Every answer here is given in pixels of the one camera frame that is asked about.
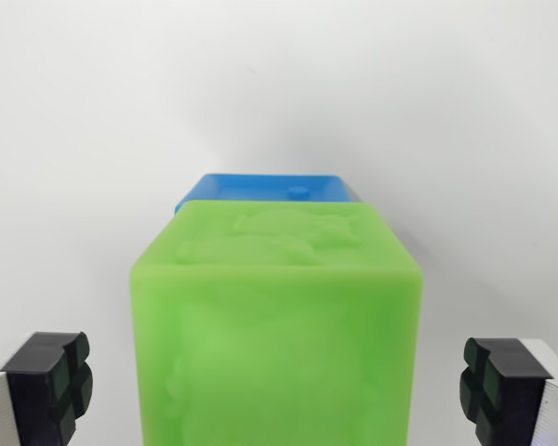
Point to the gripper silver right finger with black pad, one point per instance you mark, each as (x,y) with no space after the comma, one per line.
(516,395)

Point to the green embossed rubber cube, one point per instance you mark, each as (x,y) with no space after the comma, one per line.
(274,344)

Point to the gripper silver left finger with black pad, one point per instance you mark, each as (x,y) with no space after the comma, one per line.
(32,390)

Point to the blue embossed rubber cube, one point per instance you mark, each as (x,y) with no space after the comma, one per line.
(260,187)

